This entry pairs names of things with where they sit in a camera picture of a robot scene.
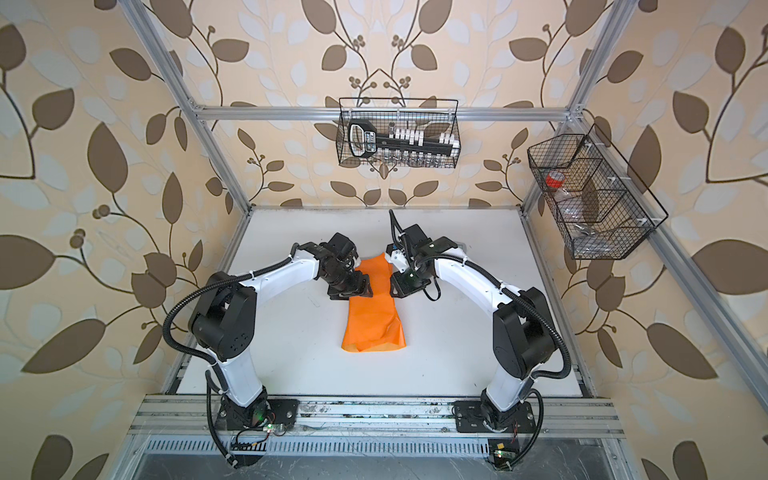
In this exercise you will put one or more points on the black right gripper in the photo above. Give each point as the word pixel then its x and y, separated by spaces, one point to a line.
pixel 402 289

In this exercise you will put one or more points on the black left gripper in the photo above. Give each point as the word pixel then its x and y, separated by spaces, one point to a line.
pixel 360 287

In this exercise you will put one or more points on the orange wrapping paper sheet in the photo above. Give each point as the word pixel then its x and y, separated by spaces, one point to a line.
pixel 373 324

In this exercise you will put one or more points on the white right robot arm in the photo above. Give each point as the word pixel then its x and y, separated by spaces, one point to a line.
pixel 525 342

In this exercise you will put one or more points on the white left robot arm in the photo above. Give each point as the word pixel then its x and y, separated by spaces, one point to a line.
pixel 224 318

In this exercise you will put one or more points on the black white tool in basket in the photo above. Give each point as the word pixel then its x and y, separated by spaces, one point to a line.
pixel 364 141

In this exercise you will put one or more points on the red capped clear bottle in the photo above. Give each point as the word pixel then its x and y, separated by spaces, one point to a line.
pixel 569 205

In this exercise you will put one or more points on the black wire basket back wall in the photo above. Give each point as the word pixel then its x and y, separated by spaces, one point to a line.
pixel 432 114

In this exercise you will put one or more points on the black wire basket wall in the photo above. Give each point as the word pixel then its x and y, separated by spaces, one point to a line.
pixel 619 205
pixel 432 114

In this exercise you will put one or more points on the black wire basket right wall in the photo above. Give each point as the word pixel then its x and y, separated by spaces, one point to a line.
pixel 619 205

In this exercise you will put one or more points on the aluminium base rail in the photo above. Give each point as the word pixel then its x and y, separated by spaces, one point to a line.
pixel 399 416

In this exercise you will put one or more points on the aluminium frame post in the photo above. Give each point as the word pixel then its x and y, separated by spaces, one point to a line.
pixel 139 19

